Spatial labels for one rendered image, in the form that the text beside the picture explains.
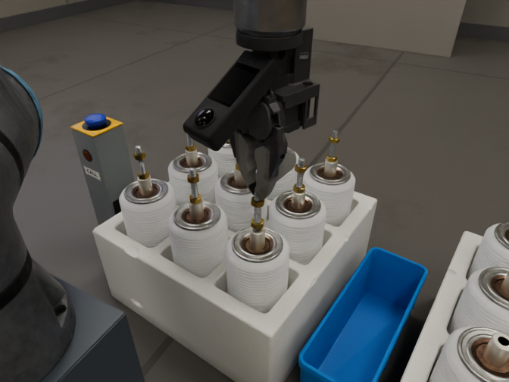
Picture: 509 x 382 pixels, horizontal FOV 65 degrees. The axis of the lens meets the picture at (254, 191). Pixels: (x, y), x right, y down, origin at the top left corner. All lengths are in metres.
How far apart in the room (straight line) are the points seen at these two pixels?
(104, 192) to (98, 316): 0.43
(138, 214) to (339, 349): 0.43
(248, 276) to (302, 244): 0.13
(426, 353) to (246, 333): 0.24
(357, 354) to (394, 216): 0.44
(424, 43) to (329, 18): 0.56
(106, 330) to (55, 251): 0.61
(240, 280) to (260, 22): 0.35
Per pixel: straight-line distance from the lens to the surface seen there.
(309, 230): 0.65
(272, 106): 0.45
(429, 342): 0.62
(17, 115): 0.47
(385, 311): 0.87
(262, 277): 0.58
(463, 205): 1.22
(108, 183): 0.86
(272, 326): 0.59
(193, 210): 0.64
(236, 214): 0.71
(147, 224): 0.71
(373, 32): 2.57
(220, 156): 0.84
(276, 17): 0.42
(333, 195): 0.73
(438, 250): 1.05
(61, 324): 0.45
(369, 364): 0.79
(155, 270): 0.68
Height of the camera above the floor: 0.65
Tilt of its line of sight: 35 degrees down
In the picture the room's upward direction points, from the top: straight up
